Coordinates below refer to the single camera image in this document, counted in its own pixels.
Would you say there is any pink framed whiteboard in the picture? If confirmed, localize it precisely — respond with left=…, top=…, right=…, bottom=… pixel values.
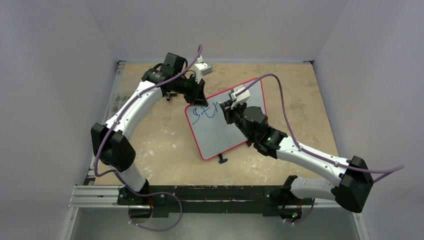
left=184, top=78, right=256, bottom=161

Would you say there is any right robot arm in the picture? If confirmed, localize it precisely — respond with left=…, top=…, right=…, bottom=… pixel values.
left=219, top=100, right=374, bottom=213

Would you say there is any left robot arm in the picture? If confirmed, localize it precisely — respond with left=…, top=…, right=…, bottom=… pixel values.
left=90, top=52, right=213, bottom=197

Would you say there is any blue marker cap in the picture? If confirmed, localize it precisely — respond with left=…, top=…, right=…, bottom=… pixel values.
left=218, top=158, right=228, bottom=164

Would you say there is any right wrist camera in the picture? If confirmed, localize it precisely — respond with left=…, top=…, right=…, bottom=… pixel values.
left=229, top=84, right=251, bottom=109

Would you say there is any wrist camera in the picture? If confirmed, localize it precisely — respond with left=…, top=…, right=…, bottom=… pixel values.
left=229, top=84, right=251, bottom=109
left=192, top=55, right=213, bottom=83

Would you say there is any dark metal bracket tool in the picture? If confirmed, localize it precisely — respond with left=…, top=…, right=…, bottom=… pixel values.
left=165, top=91, right=178, bottom=101

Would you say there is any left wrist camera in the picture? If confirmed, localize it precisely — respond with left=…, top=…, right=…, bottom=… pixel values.
left=192, top=55, right=213, bottom=83

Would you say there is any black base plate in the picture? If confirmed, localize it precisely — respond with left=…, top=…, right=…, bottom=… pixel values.
left=117, top=185, right=303, bottom=220

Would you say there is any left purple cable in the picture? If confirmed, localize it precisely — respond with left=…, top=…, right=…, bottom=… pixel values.
left=93, top=44, right=204, bottom=232

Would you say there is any purple cable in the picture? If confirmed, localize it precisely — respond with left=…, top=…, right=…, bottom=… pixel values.
left=235, top=73, right=405, bottom=226
left=93, top=44, right=204, bottom=232

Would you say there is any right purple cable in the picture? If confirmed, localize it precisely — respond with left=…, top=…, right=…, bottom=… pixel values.
left=235, top=73, right=405, bottom=226

